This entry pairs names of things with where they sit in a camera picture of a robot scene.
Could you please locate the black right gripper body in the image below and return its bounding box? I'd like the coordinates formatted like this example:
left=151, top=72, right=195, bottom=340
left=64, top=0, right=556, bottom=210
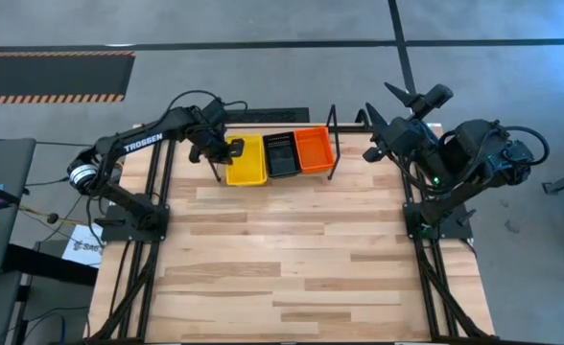
left=362, top=117, right=439, bottom=163

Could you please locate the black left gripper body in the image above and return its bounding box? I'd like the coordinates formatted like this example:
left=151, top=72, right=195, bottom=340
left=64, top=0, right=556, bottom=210
left=200, top=123, right=229, bottom=167

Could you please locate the yellow plastic basket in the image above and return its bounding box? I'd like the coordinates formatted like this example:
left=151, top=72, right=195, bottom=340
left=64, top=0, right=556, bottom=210
left=224, top=134, right=270, bottom=188

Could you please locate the black plastic basket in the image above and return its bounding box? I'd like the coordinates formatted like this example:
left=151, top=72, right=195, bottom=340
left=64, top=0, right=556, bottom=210
left=262, top=130, right=304, bottom=180

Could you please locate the orange plastic basket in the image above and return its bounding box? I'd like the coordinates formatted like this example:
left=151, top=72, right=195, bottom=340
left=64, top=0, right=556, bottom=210
left=293, top=126, right=337, bottom=175

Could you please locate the black floor grate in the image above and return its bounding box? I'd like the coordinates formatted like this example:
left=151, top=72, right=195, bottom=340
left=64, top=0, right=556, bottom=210
left=223, top=106, right=311, bottom=125

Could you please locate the white printed paper sheet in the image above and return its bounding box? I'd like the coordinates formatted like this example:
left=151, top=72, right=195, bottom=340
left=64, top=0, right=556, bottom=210
left=61, top=223, right=105, bottom=268

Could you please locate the black hazard-striped floor mat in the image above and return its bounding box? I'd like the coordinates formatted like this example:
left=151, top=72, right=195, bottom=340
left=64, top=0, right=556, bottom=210
left=0, top=51, right=136, bottom=105

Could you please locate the black floor bar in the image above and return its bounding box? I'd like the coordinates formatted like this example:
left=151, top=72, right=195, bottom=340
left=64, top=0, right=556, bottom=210
left=2, top=242, right=99, bottom=288

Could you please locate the grey side table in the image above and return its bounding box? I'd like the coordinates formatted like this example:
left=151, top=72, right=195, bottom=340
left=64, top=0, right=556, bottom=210
left=0, top=137, right=37, bottom=281

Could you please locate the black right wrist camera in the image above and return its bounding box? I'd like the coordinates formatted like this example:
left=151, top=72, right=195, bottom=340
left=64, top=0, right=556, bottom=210
left=414, top=83, right=455, bottom=120

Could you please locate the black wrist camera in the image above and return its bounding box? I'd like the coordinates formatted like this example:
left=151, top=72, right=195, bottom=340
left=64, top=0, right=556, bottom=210
left=203, top=99, right=229, bottom=127
left=414, top=83, right=455, bottom=120

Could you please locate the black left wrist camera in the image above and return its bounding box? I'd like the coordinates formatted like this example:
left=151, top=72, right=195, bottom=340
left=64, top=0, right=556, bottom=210
left=203, top=99, right=229, bottom=127

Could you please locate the black left camera cable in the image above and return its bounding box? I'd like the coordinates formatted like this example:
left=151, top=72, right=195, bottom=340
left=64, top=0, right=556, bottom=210
left=165, top=89, right=249, bottom=119

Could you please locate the black camera cable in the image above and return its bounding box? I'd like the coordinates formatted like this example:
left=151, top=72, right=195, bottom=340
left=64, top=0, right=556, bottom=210
left=500, top=125, right=552, bottom=168
left=165, top=89, right=249, bottom=119

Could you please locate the yellow cable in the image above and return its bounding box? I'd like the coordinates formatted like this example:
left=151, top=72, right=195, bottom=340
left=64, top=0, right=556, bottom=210
left=17, top=161, right=111, bottom=226

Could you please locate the black right camera cable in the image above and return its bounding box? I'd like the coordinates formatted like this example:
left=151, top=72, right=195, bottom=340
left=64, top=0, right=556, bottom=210
left=500, top=125, right=552, bottom=168

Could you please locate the black metal table frame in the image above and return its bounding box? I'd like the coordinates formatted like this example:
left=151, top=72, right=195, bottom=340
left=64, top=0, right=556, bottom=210
left=83, top=123, right=499, bottom=345

